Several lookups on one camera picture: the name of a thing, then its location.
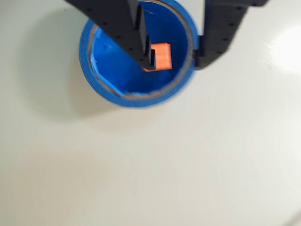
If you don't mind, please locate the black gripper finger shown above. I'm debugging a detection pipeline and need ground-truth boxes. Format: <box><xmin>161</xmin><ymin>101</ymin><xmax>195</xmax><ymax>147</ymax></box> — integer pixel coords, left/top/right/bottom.
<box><xmin>64</xmin><ymin>0</ymin><xmax>157</xmax><ymax>71</ymax></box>
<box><xmin>192</xmin><ymin>0</ymin><xmax>269</xmax><ymax>71</ymax></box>

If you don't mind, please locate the small cube block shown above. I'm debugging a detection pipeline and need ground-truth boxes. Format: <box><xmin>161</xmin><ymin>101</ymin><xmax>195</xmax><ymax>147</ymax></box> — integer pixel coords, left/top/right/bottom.
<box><xmin>143</xmin><ymin>42</ymin><xmax>173</xmax><ymax>72</ymax></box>

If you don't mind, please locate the blue tape roll bin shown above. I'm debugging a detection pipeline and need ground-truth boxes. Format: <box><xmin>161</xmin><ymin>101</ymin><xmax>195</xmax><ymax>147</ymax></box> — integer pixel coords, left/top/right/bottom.
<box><xmin>79</xmin><ymin>0</ymin><xmax>200</xmax><ymax>108</ymax></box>

